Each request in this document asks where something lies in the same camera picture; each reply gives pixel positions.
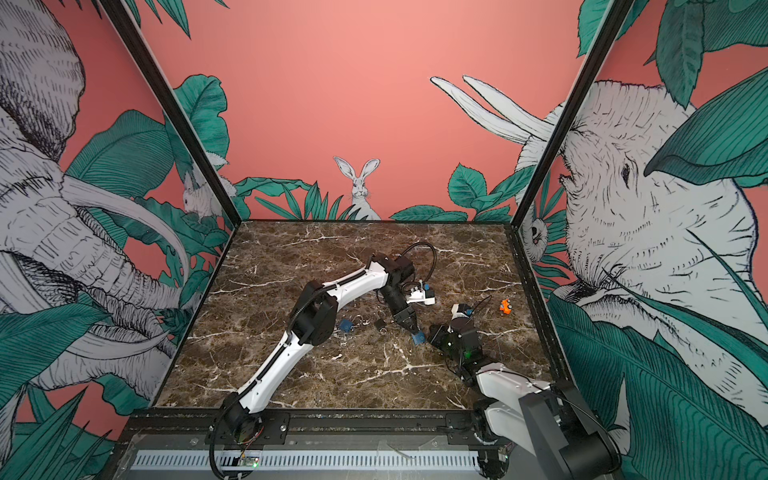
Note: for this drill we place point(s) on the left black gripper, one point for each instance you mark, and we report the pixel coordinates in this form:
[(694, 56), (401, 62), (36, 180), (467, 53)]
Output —
[(405, 316)]

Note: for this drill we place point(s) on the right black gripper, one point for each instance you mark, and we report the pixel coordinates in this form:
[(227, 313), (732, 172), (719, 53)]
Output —
[(437, 340)]

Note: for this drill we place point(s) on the blue padlock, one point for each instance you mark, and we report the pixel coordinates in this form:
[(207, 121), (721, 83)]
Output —
[(419, 338), (346, 326)]

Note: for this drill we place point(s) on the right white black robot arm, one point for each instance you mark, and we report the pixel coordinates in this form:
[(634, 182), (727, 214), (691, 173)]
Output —
[(549, 420)]

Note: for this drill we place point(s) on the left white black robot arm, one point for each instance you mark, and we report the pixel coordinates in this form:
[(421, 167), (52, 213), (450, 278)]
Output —
[(312, 322)]

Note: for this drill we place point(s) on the orange small object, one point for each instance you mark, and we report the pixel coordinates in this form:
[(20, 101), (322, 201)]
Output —
[(505, 307)]

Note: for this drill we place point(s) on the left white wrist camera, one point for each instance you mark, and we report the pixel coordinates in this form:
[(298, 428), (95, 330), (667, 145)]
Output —
[(421, 294)]

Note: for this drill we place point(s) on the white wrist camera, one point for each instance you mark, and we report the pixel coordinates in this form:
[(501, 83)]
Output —
[(421, 294), (462, 311)]

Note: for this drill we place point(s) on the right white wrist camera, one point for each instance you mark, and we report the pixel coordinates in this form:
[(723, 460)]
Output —
[(462, 311)]

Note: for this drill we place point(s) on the black front mounting rail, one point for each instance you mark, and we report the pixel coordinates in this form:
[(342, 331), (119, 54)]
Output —
[(279, 425)]

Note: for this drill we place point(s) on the white slotted cable duct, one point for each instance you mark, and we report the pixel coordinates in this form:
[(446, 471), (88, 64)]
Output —
[(307, 460)]

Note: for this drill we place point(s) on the right black frame post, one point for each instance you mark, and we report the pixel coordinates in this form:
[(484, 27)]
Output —
[(609, 28)]

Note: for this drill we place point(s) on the black frame post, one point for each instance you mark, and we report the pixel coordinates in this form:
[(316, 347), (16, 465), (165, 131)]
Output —
[(609, 28), (128, 31)]

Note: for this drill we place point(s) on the left black frame post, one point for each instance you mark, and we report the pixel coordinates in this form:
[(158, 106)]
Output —
[(128, 31)]

